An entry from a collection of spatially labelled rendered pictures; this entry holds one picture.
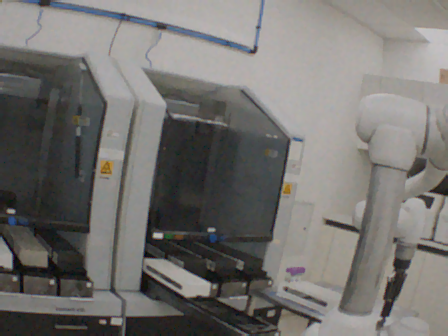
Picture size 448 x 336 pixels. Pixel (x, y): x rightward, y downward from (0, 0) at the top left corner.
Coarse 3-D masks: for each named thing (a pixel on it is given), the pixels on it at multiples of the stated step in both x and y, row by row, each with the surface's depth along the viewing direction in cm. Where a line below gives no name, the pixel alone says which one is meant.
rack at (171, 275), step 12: (144, 264) 186; (156, 264) 183; (168, 264) 186; (156, 276) 179; (168, 276) 173; (180, 276) 173; (192, 276) 177; (180, 288) 176; (192, 288) 165; (204, 288) 168
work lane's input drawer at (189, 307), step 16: (144, 272) 184; (160, 288) 173; (176, 304) 165; (192, 304) 160; (208, 304) 164; (224, 304) 164; (208, 320) 151; (224, 320) 147; (240, 320) 152; (256, 320) 152
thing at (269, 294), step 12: (252, 288) 188; (264, 288) 191; (276, 288) 193; (336, 288) 201; (252, 300) 186; (264, 300) 179; (276, 300) 175; (288, 300) 177; (252, 312) 187; (300, 312) 164; (312, 312) 163; (396, 312) 167; (408, 312) 167; (312, 324) 213; (384, 324) 152
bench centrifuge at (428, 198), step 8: (416, 160) 364; (424, 160) 354; (416, 168) 373; (424, 168) 364; (408, 176) 386; (440, 184) 365; (432, 192) 385; (440, 192) 374; (424, 200) 340; (432, 200) 334; (440, 200) 332; (432, 208) 330; (440, 208) 334; (432, 216) 328; (424, 224) 333; (432, 224) 329; (424, 232) 332; (432, 232) 332
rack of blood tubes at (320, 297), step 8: (280, 280) 183; (280, 288) 182; (296, 288) 176; (304, 288) 174; (312, 288) 175; (320, 288) 176; (280, 296) 181; (288, 296) 178; (296, 296) 175; (304, 296) 176; (312, 296) 179; (320, 296) 165; (328, 296) 166; (336, 296) 167; (304, 304) 171; (312, 304) 168; (320, 304) 173; (328, 304) 162; (336, 304) 161
